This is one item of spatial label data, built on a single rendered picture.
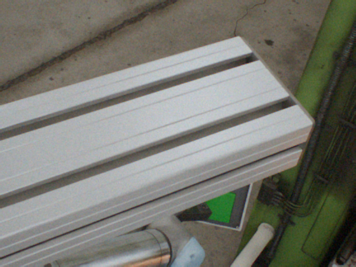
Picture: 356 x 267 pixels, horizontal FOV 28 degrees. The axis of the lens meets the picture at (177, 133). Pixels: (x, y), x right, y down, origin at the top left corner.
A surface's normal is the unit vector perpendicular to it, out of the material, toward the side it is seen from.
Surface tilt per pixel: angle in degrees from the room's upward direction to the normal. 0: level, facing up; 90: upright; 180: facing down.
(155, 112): 0
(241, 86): 0
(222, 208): 60
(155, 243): 30
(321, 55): 90
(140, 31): 0
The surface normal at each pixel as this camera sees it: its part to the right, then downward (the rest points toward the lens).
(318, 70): -0.56, 0.57
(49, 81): 0.13, -0.65
